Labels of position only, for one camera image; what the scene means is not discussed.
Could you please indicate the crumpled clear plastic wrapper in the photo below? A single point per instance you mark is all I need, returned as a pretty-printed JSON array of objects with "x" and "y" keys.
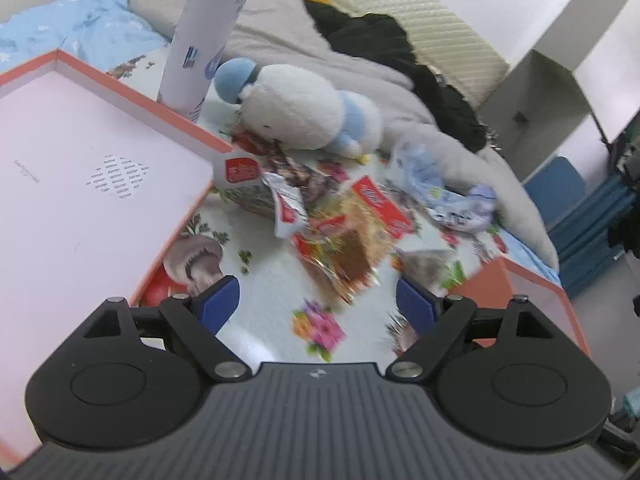
[{"x": 450, "y": 210}]

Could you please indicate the white cabinet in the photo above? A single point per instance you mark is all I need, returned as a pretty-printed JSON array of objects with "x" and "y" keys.
[{"x": 540, "y": 105}]

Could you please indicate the black clothing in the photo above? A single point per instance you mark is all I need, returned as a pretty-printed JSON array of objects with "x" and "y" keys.
[{"x": 380, "y": 40}]

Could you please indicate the shallow pink box lid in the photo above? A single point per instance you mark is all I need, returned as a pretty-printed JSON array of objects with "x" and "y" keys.
[{"x": 75, "y": 220}]

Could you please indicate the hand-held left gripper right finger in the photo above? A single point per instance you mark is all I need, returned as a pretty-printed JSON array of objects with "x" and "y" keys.
[{"x": 415, "y": 305}]

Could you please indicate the orange spicy strip packet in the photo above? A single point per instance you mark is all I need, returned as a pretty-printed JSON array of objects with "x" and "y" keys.
[{"x": 345, "y": 260}]

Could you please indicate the blue chair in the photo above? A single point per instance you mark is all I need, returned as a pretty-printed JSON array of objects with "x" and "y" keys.
[{"x": 555, "y": 185}]

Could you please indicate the dark printed snack packet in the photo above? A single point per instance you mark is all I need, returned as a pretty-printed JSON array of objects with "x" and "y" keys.
[{"x": 305, "y": 180}]

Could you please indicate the small red-label snack packet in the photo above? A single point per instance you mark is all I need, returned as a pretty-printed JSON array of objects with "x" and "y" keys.
[
  {"x": 287, "y": 210},
  {"x": 240, "y": 170}
]

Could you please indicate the white and blue plush toy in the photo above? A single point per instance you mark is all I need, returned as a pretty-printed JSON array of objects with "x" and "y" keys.
[{"x": 295, "y": 105}]

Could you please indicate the white bottle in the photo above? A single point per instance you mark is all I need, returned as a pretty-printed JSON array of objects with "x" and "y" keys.
[{"x": 200, "y": 35}]

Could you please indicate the grey blanket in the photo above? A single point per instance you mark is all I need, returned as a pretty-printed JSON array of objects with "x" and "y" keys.
[{"x": 300, "y": 30}]

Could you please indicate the dark cloth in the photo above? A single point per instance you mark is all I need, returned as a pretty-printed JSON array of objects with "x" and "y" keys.
[{"x": 625, "y": 230}]

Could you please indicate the dark blue ribbed panel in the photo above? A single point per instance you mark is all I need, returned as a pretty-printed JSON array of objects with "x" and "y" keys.
[{"x": 590, "y": 240}]

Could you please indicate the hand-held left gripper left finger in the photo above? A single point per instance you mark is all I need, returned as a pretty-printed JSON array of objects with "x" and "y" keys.
[{"x": 220, "y": 301}]

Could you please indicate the cream quilted pillow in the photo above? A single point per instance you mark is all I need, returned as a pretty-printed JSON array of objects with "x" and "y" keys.
[{"x": 425, "y": 20}]

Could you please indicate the red and white snack packet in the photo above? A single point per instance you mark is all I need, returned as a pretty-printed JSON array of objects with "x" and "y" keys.
[{"x": 380, "y": 200}]

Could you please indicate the deep orange box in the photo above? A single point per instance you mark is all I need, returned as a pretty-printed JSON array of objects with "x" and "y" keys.
[{"x": 485, "y": 285}]

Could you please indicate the floral tablecloth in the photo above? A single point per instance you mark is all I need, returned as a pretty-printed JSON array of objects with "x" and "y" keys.
[{"x": 280, "y": 280}]

